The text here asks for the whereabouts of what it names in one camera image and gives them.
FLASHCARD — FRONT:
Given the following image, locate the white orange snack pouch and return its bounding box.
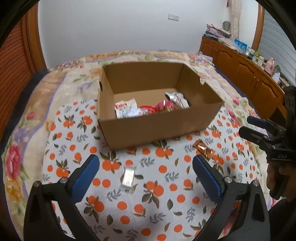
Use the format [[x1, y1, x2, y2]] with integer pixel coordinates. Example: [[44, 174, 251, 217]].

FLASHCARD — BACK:
[[114, 98, 148, 119]]

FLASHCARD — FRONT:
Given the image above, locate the pink chicken leg packet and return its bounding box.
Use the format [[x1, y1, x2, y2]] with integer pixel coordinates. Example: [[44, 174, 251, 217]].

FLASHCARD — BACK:
[[156, 100, 180, 112]]

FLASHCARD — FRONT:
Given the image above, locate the white red snack pouch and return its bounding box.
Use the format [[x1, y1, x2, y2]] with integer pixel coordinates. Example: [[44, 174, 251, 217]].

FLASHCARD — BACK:
[[140, 105, 158, 114]]

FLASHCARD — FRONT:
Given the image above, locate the person's right hand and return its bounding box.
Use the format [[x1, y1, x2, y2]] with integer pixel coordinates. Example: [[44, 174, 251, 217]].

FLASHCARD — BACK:
[[266, 163, 278, 191]]

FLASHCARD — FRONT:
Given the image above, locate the wooden sideboard cabinet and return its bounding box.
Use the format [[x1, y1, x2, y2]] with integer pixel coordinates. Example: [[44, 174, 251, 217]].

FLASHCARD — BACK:
[[200, 37, 287, 119]]

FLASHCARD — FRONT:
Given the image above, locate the pink item on cabinet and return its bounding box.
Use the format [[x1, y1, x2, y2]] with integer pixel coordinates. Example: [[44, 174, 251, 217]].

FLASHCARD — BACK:
[[264, 58, 275, 76]]

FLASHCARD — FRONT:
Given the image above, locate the brown shiny snack packet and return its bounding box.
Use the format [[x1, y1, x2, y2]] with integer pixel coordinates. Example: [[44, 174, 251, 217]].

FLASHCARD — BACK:
[[193, 140, 215, 161]]

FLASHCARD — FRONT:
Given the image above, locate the blue box on cabinet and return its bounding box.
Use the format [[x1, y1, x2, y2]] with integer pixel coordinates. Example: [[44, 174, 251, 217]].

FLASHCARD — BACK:
[[234, 39, 248, 52]]

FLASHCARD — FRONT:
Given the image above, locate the silver foil snack packet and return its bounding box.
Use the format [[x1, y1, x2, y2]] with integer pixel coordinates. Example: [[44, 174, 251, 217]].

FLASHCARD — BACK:
[[165, 92, 190, 108]]

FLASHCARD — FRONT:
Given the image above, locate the small white candy packet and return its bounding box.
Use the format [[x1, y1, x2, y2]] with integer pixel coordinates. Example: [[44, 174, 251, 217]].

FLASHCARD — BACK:
[[119, 166, 136, 194]]

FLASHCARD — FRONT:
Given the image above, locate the orange fruit print cloth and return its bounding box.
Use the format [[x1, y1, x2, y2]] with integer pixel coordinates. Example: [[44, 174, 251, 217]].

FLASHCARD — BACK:
[[43, 100, 261, 240]]

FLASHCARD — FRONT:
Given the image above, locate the stack of books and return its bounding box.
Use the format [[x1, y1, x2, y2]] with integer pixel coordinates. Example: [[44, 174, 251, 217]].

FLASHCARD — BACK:
[[205, 24, 231, 39]]

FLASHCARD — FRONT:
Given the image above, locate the brown cardboard box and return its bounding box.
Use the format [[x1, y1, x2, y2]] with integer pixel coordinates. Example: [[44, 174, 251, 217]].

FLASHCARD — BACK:
[[97, 62, 223, 150]]

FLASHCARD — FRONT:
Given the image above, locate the white wall switch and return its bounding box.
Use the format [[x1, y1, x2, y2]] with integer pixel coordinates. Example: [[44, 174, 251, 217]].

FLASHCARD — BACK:
[[168, 14, 180, 21]]

